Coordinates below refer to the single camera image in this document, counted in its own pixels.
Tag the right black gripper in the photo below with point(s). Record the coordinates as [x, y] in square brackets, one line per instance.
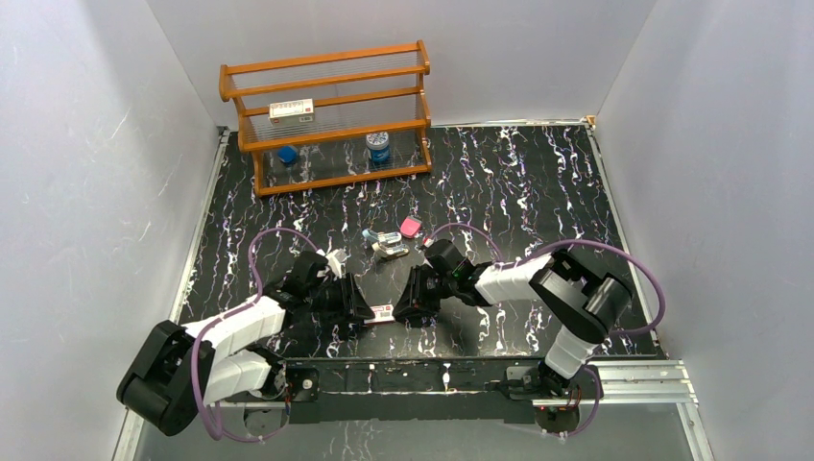
[413, 303]

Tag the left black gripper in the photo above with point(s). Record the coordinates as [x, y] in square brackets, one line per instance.
[347, 301]

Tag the red white staple box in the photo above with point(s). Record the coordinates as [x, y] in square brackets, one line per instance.
[382, 314]

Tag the light blue stapler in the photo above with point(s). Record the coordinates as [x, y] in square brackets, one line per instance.
[386, 239]

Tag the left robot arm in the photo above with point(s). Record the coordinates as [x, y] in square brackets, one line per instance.
[181, 371]

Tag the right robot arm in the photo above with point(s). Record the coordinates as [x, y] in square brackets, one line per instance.
[587, 302]

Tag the pink eraser block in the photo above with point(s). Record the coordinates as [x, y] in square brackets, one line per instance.
[410, 227]

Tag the blue round tin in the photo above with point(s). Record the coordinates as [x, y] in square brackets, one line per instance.
[378, 145]

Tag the small blue box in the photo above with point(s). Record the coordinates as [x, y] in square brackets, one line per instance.
[288, 155]

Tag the orange wooden shelf rack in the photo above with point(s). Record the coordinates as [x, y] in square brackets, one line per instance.
[354, 93]

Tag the white staple box on shelf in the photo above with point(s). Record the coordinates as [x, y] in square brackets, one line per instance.
[291, 113]

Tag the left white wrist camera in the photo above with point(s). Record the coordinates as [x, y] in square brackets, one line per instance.
[336, 261]

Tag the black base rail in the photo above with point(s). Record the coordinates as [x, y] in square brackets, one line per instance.
[508, 389]

